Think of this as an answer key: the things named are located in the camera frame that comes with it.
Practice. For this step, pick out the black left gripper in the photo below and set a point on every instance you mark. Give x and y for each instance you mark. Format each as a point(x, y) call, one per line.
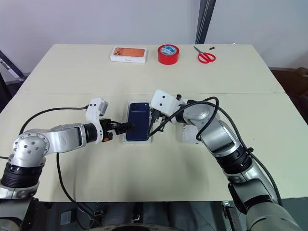
point(107, 126)

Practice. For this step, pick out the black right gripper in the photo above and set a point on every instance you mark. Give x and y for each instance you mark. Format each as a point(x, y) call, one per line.
point(161, 116)

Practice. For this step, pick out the dark blue phone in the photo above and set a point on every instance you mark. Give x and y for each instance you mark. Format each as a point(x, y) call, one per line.
point(138, 120)

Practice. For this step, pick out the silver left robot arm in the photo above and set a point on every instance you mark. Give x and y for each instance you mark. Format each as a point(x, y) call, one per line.
point(60, 138)

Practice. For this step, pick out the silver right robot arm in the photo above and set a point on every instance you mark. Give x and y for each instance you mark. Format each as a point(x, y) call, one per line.
point(216, 134)

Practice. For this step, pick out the white phone box base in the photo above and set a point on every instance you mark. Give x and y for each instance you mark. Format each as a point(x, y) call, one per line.
point(137, 142)

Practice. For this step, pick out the white phone box lid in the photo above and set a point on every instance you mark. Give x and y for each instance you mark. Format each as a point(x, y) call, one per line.
point(188, 134)

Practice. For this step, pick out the orange printed phone box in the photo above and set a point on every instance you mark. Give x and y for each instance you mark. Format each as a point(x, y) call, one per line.
point(128, 54)

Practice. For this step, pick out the red tape roll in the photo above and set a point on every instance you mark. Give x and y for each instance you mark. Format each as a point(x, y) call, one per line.
point(168, 57)

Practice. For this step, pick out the small black clip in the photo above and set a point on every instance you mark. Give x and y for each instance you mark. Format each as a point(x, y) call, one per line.
point(211, 47)

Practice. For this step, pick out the black slanted pole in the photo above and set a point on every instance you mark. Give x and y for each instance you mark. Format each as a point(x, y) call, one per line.
point(204, 21)

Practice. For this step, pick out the dark metal stand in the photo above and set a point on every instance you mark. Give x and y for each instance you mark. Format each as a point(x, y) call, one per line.
point(10, 69)

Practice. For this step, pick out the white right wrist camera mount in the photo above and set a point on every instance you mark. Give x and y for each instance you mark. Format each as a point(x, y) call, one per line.
point(163, 101)

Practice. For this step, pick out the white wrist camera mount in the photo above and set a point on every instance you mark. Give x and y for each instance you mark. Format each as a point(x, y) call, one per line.
point(163, 101)
point(93, 110)

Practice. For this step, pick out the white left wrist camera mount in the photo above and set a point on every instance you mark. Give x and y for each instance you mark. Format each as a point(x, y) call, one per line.
point(93, 110)

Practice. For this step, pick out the metal table bracket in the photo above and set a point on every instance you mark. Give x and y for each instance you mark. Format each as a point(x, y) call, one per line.
point(228, 214)

